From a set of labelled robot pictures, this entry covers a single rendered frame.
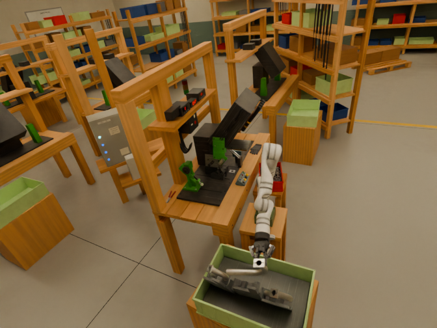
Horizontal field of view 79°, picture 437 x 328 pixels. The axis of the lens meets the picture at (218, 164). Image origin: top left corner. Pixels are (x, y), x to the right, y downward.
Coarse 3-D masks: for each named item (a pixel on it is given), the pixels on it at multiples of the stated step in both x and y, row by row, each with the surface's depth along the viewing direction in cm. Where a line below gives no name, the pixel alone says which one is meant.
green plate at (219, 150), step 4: (216, 140) 244; (220, 140) 242; (224, 140) 242; (216, 144) 246; (220, 144) 244; (224, 144) 243; (216, 148) 247; (220, 148) 245; (224, 148) 244; (216, 152) 248; (220, 152) 246; (224, 152) 245; (216, 156) 250; (220, 156) 248
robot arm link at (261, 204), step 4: (260, 188) 146; (264, 188) 144; (268, 188) 144; (260, 192) 145; (264, 192) 144; (268, 192) 144; (260, 196) 143; (256, 200) 143; (260, 200) 142; (264, 200) 143; (256, 204) 142; (260, 204) 142; (264, 204) 142; (256, 208) 143; (260, 208) 142; (264, 208) 142
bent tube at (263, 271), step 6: (264, 258) 124; (258, 264) 127; (264, 264) 123; (228, 270) 142; (234, 270) 141; (240, 270) 140; (246, 270) 138; (252, 270) 137; (258, 270) 135; (264, 270) 127
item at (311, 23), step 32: (288, 0) 468; (320, 0) 385; (320, 32) 401; (352, 32) 374; (288, 64) 543; (320, 64) 429; (352, 64) 402; (320, 96) 441; (352, 96) 434; (352, 128) 462
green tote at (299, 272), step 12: (228, 252) 182; (240, 252) 177; (216, 264) 176; (252, 264) 179; (276, 264) 168; (288, 264) 163; (204, 276) 163; (300, 276) 165; (312, 276) 155; (204, 288) 164; (312, 288) 149; (192, 300) 152; (204, 312) 156; (216, 312) 150; (228, 312) 143; (228, 324) 151; (240, 324) 145; (252, 324) 138
